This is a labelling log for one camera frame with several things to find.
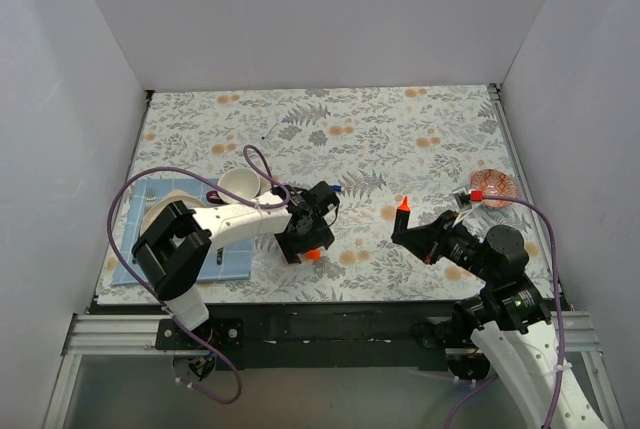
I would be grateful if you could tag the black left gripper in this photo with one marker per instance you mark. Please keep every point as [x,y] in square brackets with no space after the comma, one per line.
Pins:
[307,240]

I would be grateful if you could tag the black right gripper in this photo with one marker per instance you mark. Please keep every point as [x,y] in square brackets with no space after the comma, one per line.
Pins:
[435,237]

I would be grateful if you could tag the orange highlighter cap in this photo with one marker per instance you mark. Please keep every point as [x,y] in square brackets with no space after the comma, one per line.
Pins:
[314,254]

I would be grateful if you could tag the black orange highlighter marker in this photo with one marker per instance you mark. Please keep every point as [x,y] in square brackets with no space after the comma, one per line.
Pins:
[402,216]

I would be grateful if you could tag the thin white pen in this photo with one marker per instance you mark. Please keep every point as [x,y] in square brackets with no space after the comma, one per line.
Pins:
[269,131]

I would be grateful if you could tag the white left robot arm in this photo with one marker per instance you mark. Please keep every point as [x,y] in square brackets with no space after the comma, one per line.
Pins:
[173,249]

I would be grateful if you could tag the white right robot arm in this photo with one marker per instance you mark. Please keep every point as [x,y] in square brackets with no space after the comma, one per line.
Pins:
[508,321]

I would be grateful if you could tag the brown white mug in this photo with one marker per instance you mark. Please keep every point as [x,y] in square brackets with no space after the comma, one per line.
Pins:
[240,181]

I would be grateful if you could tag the red patterned bowl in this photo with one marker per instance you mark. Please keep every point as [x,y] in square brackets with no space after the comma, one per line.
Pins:
[493,182]

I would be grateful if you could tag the cream ceramic plate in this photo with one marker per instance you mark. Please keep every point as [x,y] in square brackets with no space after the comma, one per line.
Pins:
[153,211]

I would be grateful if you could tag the silver fork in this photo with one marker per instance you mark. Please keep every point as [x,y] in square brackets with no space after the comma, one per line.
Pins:
[150,198]

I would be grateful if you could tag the light blue checkered cloth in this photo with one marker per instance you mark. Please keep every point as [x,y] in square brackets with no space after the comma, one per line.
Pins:
[237,261]

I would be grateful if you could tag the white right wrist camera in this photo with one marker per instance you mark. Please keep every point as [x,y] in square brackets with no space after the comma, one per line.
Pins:
[467,199]

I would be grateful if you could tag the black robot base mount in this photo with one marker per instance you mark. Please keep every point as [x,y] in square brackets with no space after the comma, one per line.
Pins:
[332,335]

